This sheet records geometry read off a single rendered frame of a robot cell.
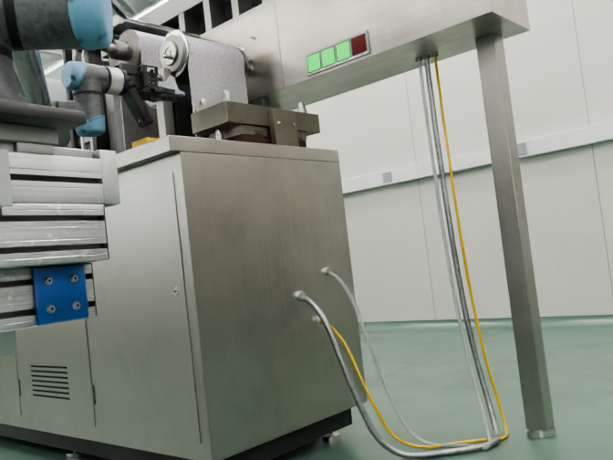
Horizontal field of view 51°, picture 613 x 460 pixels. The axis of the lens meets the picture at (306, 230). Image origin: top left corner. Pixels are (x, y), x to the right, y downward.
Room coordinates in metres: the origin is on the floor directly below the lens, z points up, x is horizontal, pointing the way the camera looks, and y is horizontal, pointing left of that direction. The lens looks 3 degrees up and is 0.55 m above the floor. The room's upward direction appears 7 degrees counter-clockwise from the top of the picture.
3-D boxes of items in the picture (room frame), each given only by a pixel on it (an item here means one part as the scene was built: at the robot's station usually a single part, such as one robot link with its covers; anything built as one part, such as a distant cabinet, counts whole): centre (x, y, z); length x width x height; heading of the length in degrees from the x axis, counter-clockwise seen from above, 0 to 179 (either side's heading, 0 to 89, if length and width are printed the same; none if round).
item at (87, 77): (1.68, 0.54, 1.11); 0.11 x 0.08 x 0.09; 139
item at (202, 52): (2.15, 0.37, 1.16); 0.39 x 0.23 x 0.51; 49
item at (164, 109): (1.96, 0.41, 1.05); 0.06 x 0.05 x 0.31; 139
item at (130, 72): (1.80, 0.43, 1.12); 0.12 x 0.08 x 0.09; 139
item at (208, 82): (2.02, 0.22, 1.11); 0.23 x 0.01 x 0.18; 139
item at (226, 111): (1.97, 0.11, 1.00); 0.40 x 0.16 x 0.06; 139
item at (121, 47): (2.11, 0.56, 1.33); 0.06 x 0.06 x 0.06; 49
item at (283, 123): (1.92, 0.03, 0.96); 0.10 x 0.03 x 0.11; 139
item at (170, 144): (2.61, 1.03, 0.88); 2.52 x 0.66 x 0.04; 49
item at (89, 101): (1.68, 0.56, 1.01); 0.11 x 0.08 x 0.11; 106
